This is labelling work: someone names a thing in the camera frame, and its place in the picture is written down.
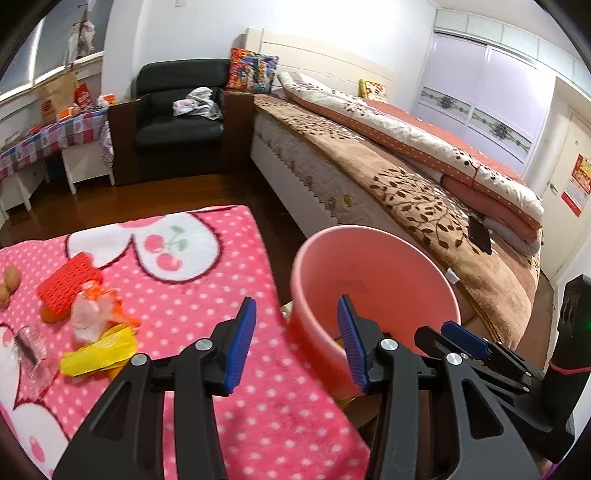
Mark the checkered tablecloth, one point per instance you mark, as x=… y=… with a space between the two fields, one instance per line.
x=60 y=134

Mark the white orange box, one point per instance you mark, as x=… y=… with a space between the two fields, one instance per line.
x=107 y=99

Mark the black leather armchair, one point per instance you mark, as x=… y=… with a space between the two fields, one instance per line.
x=175 y=129

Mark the small orange box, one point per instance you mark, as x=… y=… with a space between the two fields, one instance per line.
x=63 y=114

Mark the white grey cloth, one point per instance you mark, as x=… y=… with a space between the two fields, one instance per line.
x=198 y=104

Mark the pink polka dot blanket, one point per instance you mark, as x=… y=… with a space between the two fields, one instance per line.
x=286 y=415

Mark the yellow wrapper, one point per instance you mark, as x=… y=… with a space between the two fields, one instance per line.
x=99 y=350

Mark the crumpled white orange wrapper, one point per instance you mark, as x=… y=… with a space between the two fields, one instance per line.
x=92 y=309

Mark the colourful printed pillow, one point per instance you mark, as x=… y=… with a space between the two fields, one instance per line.
x=251 y=69

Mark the black phone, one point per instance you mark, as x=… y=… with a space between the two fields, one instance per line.
x=480 y=235

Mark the hanging clothes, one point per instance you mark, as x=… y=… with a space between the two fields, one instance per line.
x=81 y=37

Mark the white bed headboard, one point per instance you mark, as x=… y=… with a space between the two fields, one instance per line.
x=323 y=57

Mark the white orange quilt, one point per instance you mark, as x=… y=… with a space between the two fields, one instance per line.
x=415 y=134

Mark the white wardrobe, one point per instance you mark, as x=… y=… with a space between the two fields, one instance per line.
x=485 y=78

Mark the yellow pillow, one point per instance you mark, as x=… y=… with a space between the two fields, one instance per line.
x=373 y=90

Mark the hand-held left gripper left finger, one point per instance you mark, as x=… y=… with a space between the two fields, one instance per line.
x=240 y=341

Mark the red door poster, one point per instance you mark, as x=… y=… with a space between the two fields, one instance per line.
x=577 y=184

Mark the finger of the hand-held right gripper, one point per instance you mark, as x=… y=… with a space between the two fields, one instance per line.
x=464 y=336
x=429 y=339

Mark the brown paper bag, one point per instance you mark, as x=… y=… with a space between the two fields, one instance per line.
x=57 y=94

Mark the curved window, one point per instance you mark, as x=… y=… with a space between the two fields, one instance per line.
x=51 y=41

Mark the white door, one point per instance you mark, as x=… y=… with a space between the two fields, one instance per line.
x=563 y=138

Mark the pink plastic bucket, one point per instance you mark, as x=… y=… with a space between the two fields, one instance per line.
x=369 y=263

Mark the white table cabinet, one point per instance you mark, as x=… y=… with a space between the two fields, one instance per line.
x=87 y=164
x=21 y=184

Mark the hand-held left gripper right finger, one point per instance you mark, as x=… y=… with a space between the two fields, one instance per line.
x=353 y=346

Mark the red foam net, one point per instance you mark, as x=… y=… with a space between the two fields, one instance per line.
x=67 y=284

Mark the white quilted mattress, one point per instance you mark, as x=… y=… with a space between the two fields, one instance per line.
x=300 y=170

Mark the brown floral blanket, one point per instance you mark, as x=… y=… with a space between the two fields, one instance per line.
x=415 y=198

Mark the brown walnut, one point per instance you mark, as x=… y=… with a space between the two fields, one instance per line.
x=3 y=295
x=12 y=279

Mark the clear plastic wrapper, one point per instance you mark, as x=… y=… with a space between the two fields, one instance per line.
x=27 y=350

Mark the red bag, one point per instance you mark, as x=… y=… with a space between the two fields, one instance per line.
x=83 y=96

